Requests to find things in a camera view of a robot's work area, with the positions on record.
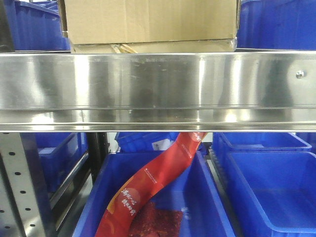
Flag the brown cardboard box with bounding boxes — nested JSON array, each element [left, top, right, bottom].
[[58, 0, 241, 53]]

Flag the stainless steel shelf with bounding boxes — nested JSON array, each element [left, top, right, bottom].
[[0, 50, 316, 132]]

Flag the perforated steel shelf upright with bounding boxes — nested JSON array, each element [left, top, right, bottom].
[[0, 133, 57, 237]]

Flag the blue bin rear centre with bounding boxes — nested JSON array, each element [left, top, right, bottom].
[[115, 131, 207, 156]]

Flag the blue bin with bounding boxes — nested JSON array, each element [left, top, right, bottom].
[[226, 152, 316, 237], [115, 131, 207, 156], [3, 0, 70, 51], [73, 151, 235, 237], [237, 0, 316, 50], [35, 132, 87, 193], [212, 132, 312, 166]]

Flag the blue bin rear right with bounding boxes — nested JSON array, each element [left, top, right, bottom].
[[212, 132, 312, 166]]

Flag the red snack package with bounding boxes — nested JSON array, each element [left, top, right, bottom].
[[95, 132, 207, 237]]

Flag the blue bin lower left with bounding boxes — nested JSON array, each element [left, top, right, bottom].
[[35, 132, 87, 193]]

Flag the blue bin centre lower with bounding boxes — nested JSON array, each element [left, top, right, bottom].
[[73, 151, 235, 237]]

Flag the blue bin right lower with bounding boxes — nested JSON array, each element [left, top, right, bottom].
[[226, 152, 316, 237]]

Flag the blue bin upper left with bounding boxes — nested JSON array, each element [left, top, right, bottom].
[[3, 0, 70, 51]]

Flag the blue bin upper right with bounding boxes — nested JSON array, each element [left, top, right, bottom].
[[237, 0, 316, 50]]

